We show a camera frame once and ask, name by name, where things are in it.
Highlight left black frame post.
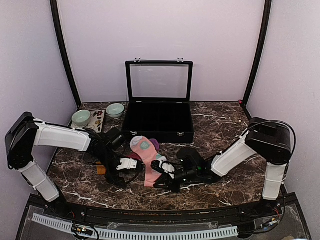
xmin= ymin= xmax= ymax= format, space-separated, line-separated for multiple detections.
xmin=49 ymin=0 xmax=82 ymax=108

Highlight small circuit board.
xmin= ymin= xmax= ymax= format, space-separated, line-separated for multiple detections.
xmin=71 ymin=225 xmax=94 ymax=237

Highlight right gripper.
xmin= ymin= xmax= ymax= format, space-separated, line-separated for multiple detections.
xmin=154 ymin=167 xmax=199 ymax=194

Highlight black front rail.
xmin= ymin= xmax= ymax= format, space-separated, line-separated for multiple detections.
xmin=21 ymin=193 xmax=304 ymax=226

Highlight left celadon bowl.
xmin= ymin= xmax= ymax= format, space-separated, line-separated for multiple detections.
xmin=71 ymin=110 xmax=91 ymax=127

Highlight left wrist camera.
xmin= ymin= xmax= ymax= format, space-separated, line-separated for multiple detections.
xmin=105 ymin=127 xmax=125 ymax=151

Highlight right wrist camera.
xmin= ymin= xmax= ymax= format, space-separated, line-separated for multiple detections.
xmin=176 ymin=147 xmax=205 ymax=168

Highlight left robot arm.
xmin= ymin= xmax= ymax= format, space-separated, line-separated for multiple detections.
xmin=5 ymin=112 xmax=142 ymax=218

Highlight celadon bowl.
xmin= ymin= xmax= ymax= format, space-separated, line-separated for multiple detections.
xmin=106 ymin=103 xmax=125 ymax=119
xmin=71 ymin=110 xmax=91 ymax=127

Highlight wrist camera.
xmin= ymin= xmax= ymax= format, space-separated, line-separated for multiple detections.
xmin=105 ymin=127 xmax=125 ymax=151
xmin=176 ymin=147 xmax=205 ymax=168

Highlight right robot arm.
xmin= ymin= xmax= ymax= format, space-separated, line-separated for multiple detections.
xmin=151 ymin=117 xmax=297 ymax=217

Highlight black display case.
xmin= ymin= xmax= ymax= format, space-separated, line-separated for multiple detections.
xmin=121 ymin=58 xmax=195 ymax=144

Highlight floral coaster mat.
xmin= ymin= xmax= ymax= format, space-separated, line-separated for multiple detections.
xmin=71 ymin=110 xmax=106 ymax=133

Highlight black frame post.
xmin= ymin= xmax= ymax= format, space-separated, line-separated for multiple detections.
xmin=241 ymin=0 xmax=272 ymax=108
xmin=49 ymin=0 xmax=82 ymax=108

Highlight right black frame post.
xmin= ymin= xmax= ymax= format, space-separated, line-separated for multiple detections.
xmin=241 ymin=0 xmax=272 ymax=108

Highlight pink patterned sock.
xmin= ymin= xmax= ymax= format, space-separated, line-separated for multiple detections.
xmin=130 ymin=136 xmax=166 ymax=188

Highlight white slotted cable duct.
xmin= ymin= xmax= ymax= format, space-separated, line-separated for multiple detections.
xmin=31 ymin=213 xmax=239 ymax=240

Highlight maroon striped sock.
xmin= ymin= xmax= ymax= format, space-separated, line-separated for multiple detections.
xmin=96 ymin=138 xmax=161 ymax=175

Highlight right celadon bowl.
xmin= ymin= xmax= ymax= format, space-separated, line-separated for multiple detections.
xmin=106 ymin=103 xmax=125 ymax=119

